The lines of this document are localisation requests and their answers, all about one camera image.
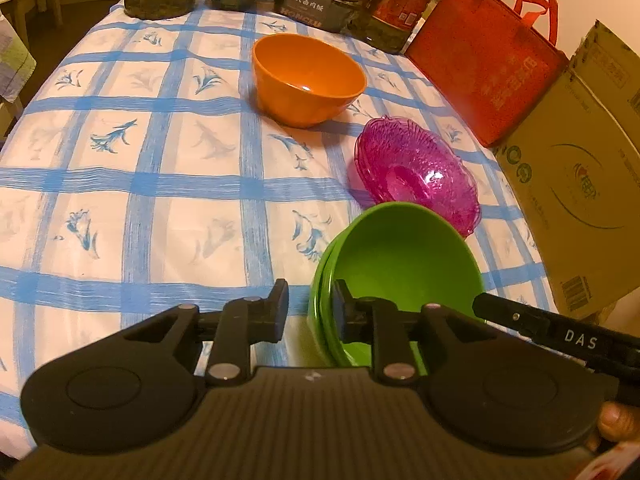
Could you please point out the blue checked tablecloth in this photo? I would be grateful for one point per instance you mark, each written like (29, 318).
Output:
(150, 185)

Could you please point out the dark instant rice box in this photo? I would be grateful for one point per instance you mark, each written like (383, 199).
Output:
(312, 7)

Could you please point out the green plastic bowl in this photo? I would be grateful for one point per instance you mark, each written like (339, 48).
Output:
(314, 310)
(400, 260)

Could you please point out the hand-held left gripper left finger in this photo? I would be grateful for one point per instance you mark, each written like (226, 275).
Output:
(280, 310)

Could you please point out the orange plastic bowl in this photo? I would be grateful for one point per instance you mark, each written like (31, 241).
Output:
(305, 75)

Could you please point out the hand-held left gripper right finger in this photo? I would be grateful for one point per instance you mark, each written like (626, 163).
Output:
(342, 310)

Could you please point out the person's right hand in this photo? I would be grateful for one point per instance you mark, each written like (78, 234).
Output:
(620, 425)

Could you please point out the purple transparent plastic plate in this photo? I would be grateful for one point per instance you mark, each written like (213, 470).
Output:
(415, 180)
(362, 172)
(370, 195)

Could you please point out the red tote bag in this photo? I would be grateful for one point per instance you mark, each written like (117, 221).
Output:
(485, 65)

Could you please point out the pale patterned cloth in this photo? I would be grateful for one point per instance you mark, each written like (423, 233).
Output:
(15, 60)

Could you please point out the plain brown cardboard box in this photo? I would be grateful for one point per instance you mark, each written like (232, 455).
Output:
(610, 60)

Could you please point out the large printed cardboard box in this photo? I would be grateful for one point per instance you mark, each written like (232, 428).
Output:
(575, 185)

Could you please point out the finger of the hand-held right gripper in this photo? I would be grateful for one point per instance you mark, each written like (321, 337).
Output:
(505, 315)

